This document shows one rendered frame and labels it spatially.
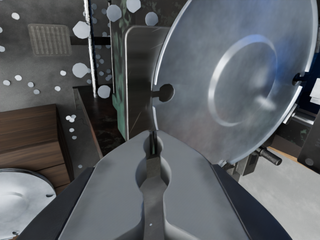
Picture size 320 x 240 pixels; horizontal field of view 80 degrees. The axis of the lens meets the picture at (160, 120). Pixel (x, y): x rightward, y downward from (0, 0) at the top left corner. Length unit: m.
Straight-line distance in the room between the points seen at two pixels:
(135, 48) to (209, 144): 0.18
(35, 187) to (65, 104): 0.41
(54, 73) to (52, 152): 0.40
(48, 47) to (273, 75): 0.70
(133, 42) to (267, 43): 0.18
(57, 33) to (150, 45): 0.62
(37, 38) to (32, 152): 0.38
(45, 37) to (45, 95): 0.31
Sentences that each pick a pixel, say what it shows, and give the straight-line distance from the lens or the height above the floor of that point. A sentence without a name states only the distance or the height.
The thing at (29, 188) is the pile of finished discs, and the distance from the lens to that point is 0.80.
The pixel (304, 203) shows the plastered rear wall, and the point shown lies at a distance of 1.95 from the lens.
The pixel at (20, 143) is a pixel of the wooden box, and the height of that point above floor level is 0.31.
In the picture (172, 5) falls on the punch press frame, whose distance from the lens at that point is 0.37.
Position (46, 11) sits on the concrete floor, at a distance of 0.97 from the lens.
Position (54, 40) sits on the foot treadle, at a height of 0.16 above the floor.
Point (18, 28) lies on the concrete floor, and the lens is 0.97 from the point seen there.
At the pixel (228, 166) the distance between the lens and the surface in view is 0.37.
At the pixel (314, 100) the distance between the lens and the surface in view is 0.38.
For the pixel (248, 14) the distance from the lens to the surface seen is 0.28.
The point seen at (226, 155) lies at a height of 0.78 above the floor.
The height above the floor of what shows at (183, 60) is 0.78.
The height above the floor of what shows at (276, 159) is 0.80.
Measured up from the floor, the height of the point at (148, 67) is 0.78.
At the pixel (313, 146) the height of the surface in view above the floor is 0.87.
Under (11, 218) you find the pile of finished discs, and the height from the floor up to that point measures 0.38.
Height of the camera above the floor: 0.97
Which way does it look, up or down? 52 degrees down
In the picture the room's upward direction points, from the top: 133 degrees clockwise
